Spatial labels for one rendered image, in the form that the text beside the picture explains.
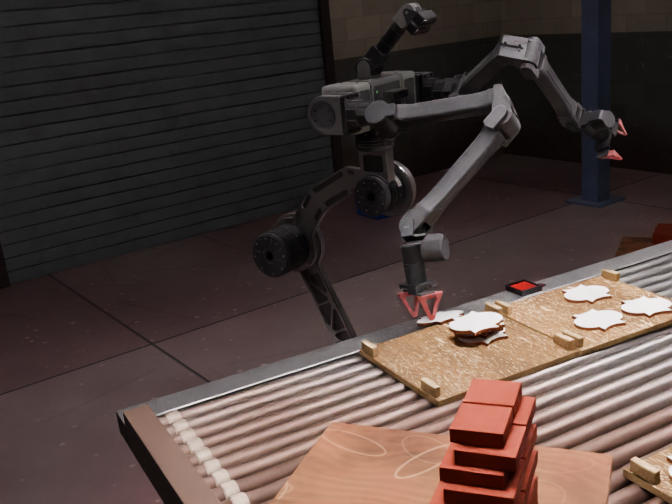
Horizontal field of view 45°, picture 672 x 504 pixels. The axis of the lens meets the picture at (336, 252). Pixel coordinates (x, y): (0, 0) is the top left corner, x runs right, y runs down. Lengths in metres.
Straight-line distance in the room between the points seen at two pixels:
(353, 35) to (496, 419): 6.73
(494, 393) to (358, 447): 0.41
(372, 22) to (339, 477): 6.64
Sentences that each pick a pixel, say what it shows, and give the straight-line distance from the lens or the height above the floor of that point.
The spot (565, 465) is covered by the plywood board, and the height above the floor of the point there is 1.04.
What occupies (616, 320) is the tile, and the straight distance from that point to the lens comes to 2.20.
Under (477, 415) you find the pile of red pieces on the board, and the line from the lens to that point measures 1.07.
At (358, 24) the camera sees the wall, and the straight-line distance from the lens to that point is 7.69.
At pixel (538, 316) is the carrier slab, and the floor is 0.94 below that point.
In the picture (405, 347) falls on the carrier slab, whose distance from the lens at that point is 2.08.
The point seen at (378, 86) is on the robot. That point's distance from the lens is 2.69.
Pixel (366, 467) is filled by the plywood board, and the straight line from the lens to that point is 1.41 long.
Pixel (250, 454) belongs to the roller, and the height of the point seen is 0.91.
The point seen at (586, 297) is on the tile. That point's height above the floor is 0.95.
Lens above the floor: 1.80
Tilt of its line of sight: 17 degrees down
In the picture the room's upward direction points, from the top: 5 degrees counter-clockwise
